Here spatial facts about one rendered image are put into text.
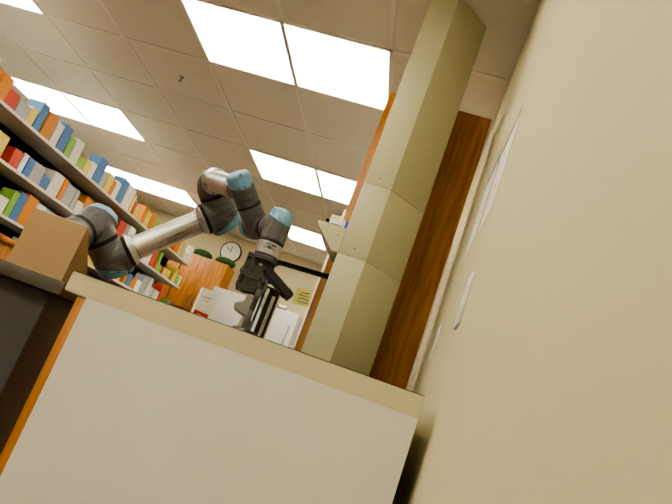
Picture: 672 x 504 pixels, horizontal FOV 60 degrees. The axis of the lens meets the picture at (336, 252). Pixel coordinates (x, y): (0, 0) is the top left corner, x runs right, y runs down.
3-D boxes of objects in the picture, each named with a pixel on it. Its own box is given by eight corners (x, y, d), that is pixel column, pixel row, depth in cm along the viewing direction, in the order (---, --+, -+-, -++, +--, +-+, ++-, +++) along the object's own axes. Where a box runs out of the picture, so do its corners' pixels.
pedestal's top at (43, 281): (-39, 259, 170) (-32, 246, 171) (20, 283, 201) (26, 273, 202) (59, 295, 166) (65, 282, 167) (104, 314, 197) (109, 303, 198)
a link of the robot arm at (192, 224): (83, 241, 207) (226, 184, 221) (102, 278, 213) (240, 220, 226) (82, 249, 197) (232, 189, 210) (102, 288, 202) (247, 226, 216)
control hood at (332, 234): (342, 274, 249) (350, 252, 252) (337, 252, 218) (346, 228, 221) (317, 265, 251) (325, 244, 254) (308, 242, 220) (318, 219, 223)
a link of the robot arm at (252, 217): (248, 200, 187) (269, 200, 179) (260, 232, 191) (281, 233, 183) (229, 211, 182) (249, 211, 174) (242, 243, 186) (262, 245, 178)
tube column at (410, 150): (420, 228, 253) (479, 51, 276) (426, 200, 222) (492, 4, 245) (365, 211, 257) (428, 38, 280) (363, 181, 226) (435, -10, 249)
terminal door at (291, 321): (303, 366, 238) (336, 276, 248) (238, 344, 247) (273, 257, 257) (304, 367, 238) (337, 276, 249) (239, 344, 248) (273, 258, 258)
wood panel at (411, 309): (397, 415, 239) (490, 122, 274) (397, 415, 236) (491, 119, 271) (285, 374, 246) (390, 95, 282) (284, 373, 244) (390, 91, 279)
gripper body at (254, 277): (233, 291, 173) (249, 254, 176) (261, 301, 174) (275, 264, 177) (234, 287, 166) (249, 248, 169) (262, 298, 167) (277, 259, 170)
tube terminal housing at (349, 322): (361, 401, 234) (420, 228, 253) (359, 397, 203) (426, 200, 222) (303, 380, 238) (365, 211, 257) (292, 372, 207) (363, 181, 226)
